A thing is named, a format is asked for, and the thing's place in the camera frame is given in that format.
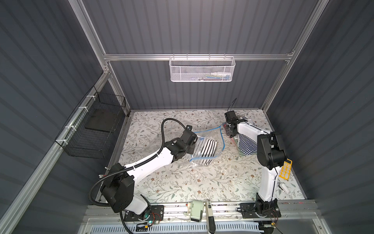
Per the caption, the navy striped garment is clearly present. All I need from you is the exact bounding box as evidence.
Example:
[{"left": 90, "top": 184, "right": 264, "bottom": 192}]
[{"left": 238, "top": 121, "right": 265, "bottom": 156}]

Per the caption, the green striped garment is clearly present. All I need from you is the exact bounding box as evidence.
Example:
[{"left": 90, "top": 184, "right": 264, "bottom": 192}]
[{"left": 231, "top": 137, "right": 247, "bottom": 157}]

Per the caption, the clear vacuum bag blue zipper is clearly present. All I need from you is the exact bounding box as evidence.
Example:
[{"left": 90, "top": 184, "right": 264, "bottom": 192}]
[{"left": 144, "top": 118, "right": 225, "bottom": 166}]

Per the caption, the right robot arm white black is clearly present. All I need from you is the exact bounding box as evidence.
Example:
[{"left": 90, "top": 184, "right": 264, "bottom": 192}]
[{"left": 225, "top": 111, "right": 287, "bottom": 217}]

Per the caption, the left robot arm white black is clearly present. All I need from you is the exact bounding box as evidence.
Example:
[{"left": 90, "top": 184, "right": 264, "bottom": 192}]
[{"left": 100, "top": 125, "right": 198, "bottom": 219}]

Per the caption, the black striped folded garment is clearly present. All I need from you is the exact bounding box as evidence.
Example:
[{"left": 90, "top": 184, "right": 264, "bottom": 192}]
[{"left": 191, "top": 137, "right": 217, "bottom": 165}]

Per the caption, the yellow calculator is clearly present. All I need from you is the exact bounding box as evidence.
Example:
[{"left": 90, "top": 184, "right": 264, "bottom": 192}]
[{"left": 279, "top": 159, "right": 293, "bottom": 180}]

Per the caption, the small white object on table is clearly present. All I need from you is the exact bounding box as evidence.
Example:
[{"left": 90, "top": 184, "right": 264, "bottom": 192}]
[{"left": 279, "top": 183, "right": 290, "bottom": 195}]

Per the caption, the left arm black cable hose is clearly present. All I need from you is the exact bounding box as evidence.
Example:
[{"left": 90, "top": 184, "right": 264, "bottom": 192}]
[{"left": 88, "top": 118, "right": 188, "bottom": 207}]

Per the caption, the white wire wall basket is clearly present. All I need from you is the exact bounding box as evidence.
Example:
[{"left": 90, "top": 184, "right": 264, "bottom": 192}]
[{"left": 168, "top": 56, "right": 236, "bottom": 82}]

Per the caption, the pale green box on rail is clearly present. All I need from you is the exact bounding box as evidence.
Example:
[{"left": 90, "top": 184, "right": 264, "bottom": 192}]
[{"left": 188, "top": 200, "right": 205, "bottom": 222}]

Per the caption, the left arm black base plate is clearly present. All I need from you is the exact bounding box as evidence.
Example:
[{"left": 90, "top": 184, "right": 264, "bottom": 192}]
[{"left": 124, "top": 205, "right": 165, "bottom": 222}]

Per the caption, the black handle on rail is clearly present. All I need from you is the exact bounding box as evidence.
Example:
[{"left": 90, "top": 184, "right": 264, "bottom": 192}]
[{"left": 205, "top": 199, "right": 216, "bottom": 234}]

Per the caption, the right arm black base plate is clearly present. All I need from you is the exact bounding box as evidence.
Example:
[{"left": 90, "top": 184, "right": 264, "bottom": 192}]
[{"left": 236, "top": 201, "right": 282, "bottom": 219}]

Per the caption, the black wire wall basket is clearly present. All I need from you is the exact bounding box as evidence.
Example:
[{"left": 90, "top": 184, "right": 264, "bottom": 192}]
[{"left": 55, "top": 88, "right": 126, "bottom": 160}]

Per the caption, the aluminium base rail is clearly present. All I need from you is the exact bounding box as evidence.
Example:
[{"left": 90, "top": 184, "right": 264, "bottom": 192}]
[{"left": 78, "top": 200, "right": 331, "bottom": 234}]

